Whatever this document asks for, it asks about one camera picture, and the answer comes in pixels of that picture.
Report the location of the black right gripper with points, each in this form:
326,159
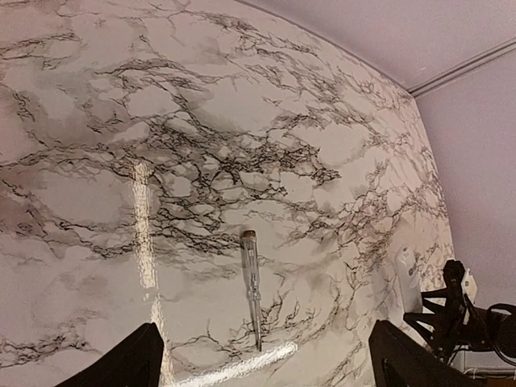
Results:
443,328

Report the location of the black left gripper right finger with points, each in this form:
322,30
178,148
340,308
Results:
399,361

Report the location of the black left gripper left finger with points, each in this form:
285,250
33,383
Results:
135,361

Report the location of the white remote control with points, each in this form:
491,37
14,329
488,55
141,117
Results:
409,280

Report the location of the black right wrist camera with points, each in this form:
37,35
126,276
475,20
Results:
459,282

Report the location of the clear handle tester screwdriver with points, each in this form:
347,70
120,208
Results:
252,277

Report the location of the right aluminium frame post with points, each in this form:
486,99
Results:
462,69

